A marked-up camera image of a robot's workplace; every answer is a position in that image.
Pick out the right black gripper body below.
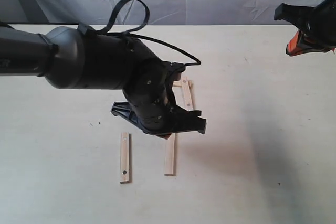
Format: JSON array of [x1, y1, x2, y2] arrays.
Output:
[[274, 0, 335, 51]]

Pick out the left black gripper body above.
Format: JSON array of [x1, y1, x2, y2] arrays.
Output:
[[111, 61, 206, 136]]

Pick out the plain wood strip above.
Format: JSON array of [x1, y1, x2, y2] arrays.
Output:
[[164, 134, 177, 176]]

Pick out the wood strip two dots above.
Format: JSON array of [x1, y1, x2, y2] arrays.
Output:
[[181, 77, 194, 111]]

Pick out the wood strip with dot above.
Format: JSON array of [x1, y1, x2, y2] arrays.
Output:
[[120, 132, 131, 184]]

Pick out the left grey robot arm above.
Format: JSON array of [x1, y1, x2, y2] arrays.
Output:
[[1, 24, 206, 138]]

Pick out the top horizontal wood strip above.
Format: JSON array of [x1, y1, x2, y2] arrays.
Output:
[[173, 81, 182, 87]]

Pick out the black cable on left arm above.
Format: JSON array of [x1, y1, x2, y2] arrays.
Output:
[[101, 0, 202, 67]]

